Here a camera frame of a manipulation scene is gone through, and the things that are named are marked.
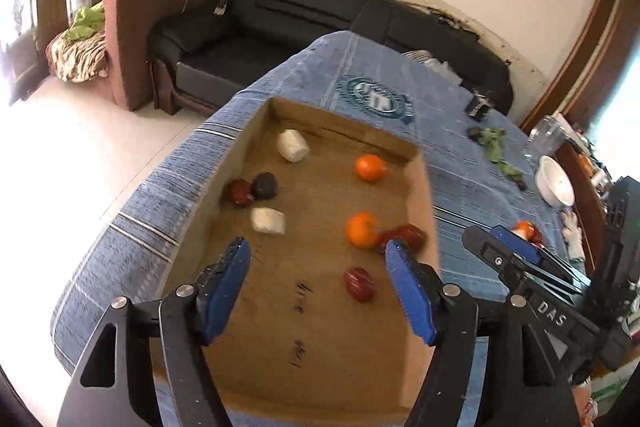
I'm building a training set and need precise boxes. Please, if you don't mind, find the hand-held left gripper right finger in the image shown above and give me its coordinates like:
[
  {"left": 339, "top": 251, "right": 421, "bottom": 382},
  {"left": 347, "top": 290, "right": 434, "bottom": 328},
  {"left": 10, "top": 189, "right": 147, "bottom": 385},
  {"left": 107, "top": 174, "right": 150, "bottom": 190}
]
[{"left": 385, "top": 238, "right": 573, "bottom": 427}]

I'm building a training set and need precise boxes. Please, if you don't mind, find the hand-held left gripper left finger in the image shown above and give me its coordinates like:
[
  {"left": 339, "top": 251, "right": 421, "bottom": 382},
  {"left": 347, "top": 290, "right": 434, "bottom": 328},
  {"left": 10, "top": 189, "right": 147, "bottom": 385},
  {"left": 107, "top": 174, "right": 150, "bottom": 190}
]
[{"left": 56, "top": 236, "right": 252, "bottom": 427}]

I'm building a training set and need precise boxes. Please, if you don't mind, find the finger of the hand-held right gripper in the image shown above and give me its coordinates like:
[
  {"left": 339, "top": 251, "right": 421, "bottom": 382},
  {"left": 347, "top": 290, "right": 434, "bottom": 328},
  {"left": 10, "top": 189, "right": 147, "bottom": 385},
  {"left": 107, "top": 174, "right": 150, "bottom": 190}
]
[
  {"left": 462, "top": 227, "right": 556, "bottom": 303},
  {"left": 490, "top": 225, "right": 588, "bottom": 290}
]

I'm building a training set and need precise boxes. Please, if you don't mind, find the large red jujube date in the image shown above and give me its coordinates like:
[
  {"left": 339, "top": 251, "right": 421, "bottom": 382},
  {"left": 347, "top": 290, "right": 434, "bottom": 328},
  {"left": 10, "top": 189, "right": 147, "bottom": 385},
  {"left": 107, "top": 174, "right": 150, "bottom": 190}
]
[{"left": 380, "top": 223, "right": 428, "bottom": 254}]

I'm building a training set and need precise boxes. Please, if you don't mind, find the brown cardboard box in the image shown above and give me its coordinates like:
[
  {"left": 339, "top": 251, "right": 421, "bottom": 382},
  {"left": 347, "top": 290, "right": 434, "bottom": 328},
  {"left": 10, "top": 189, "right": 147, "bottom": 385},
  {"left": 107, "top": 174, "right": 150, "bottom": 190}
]
[{"left": 150, "top": 97, "right": 441, "bottom": 413}]

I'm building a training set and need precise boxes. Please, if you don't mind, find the dark purple plum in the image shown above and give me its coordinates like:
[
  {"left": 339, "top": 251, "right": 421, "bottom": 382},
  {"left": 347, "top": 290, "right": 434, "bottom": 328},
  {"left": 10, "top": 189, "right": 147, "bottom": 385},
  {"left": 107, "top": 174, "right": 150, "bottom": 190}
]
[{"left": 250, "top": 172, "right": 278, "bottom": 201}]

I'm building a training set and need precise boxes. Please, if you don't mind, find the large beige rice cake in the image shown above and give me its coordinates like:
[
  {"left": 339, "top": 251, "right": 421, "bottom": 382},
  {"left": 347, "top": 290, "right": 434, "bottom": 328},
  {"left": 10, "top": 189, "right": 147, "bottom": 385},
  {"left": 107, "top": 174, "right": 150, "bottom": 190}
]
[{"left": 277, "top": 129, "right": 311, "bottom": 164}]

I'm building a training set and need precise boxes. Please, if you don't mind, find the white work glove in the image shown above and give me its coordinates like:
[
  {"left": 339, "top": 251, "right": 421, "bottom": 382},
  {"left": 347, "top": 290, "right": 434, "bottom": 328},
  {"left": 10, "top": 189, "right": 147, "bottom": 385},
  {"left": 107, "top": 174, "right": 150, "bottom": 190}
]
[{"left": 560, "top": 211, "right": 586, "bottom": 258}]

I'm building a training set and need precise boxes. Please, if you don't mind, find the white bowl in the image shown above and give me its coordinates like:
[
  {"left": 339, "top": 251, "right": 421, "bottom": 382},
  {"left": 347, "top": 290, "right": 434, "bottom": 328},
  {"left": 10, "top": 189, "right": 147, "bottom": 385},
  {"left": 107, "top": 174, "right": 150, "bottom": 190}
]
[{"left": 535, "top": 155, "right": 576, "bottom": 208}]

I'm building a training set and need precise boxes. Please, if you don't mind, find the wooden sideboard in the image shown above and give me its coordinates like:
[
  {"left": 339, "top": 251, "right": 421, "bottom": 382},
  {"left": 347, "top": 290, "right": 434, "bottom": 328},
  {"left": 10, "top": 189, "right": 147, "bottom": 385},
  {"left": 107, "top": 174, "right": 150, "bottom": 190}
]
[{"left": 552, "top": 139, "right": 608, "bottom": 258}]

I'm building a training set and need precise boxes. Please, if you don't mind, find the green leafy vegetable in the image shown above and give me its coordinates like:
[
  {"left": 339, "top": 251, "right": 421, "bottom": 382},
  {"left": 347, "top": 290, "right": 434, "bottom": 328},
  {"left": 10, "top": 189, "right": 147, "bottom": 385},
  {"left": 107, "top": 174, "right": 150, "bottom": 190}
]
[{"left": 477, "top": 127, "right": 526, "bottom": 188}]

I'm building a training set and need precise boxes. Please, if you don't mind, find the clear glass jar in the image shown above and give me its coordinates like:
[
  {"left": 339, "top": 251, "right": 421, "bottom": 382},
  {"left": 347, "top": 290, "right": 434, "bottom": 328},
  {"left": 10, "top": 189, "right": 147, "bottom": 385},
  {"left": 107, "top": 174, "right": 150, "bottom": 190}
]
[{"left": 522, "top": 114, "right": 563, "bottom": 158}]

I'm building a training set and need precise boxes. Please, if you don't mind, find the striped blanket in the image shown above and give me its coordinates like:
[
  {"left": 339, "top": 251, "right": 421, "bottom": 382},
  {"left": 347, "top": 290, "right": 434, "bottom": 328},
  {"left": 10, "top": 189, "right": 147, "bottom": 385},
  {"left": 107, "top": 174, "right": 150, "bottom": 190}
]
[{"left": 46, "top": 27, "right": 108, "bottom": 82}]

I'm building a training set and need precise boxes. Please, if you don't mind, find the black leather sofa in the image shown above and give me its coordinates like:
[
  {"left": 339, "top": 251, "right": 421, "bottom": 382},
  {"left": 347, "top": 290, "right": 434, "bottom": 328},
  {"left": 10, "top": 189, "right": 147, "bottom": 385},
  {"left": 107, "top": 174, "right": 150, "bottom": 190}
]
[{"left": 147, "top": 0, "right": 515, "bottom": 118}]

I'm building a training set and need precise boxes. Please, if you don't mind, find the brown armchair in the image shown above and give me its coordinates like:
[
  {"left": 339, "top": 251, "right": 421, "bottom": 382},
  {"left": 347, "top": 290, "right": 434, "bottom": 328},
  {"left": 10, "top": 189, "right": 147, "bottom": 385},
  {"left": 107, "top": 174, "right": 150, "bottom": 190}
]
[{"left": 102, "top": 0, "right": 242, "bottom": 112}]

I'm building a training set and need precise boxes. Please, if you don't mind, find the green cloth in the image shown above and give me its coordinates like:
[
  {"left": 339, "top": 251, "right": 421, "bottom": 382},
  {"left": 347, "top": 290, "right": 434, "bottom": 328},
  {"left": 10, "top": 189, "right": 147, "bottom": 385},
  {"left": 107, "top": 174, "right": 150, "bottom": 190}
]
[{"left": 67, "top": 2, "right": 107, "bottom": 40}]

